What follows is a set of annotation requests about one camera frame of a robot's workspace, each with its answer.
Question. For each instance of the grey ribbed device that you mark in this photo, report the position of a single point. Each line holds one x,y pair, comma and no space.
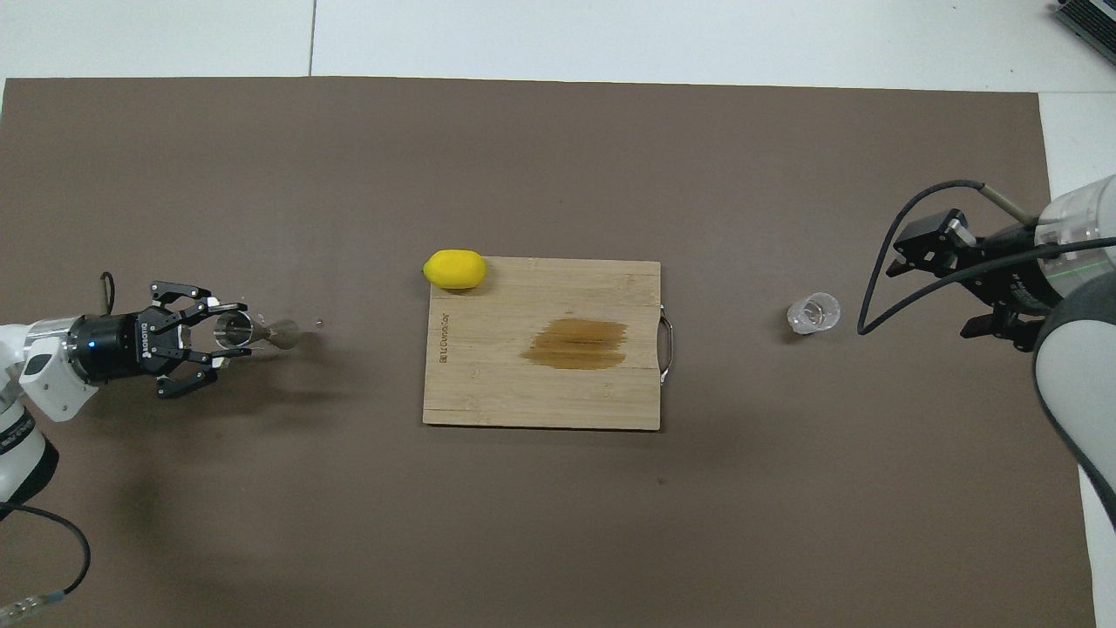
1094,22

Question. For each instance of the yellow lemon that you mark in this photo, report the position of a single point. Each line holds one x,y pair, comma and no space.
453,269

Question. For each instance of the metal jigger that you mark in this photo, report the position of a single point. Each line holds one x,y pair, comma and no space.
281,333

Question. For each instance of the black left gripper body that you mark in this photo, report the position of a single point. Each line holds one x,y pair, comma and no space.
122,344

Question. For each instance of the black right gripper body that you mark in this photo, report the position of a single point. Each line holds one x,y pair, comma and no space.
1016,270

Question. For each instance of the wooden cutting board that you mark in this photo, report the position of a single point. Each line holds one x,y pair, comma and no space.
488,392

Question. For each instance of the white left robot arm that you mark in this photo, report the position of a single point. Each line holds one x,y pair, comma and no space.
22,453

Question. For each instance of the brown table mat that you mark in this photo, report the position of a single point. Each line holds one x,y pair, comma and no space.
523,523

